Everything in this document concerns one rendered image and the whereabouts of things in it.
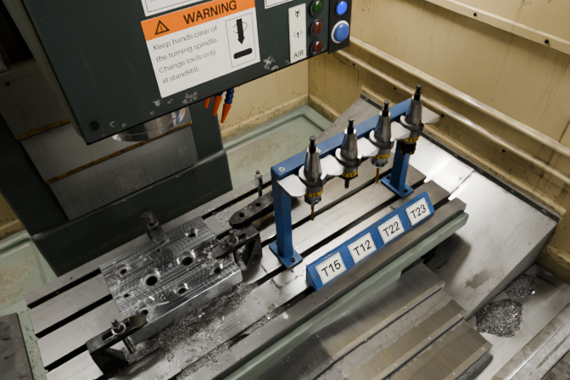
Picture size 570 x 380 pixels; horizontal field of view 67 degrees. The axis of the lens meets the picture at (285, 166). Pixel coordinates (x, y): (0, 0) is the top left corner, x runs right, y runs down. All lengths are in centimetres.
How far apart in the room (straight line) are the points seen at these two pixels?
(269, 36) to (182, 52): 13
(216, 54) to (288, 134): 157
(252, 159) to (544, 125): 119
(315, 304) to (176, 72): 75
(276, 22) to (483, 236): 110
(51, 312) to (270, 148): 119
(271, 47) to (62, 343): 91
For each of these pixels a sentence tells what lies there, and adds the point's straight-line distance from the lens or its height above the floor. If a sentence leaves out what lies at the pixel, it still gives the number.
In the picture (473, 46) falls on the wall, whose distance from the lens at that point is 149.
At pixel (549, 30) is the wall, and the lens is 135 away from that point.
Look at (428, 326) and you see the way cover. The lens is 138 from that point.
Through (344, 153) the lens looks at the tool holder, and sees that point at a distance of 103.
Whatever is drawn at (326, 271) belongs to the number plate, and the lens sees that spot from 118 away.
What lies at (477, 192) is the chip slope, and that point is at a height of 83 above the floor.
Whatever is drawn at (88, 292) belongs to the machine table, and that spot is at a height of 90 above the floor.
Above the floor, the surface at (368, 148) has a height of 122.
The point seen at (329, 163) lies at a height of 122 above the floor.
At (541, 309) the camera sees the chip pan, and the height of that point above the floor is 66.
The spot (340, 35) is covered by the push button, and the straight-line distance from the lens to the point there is 73.
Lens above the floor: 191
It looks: 42 degrees down
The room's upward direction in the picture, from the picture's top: 3 degrees counter-clockwise
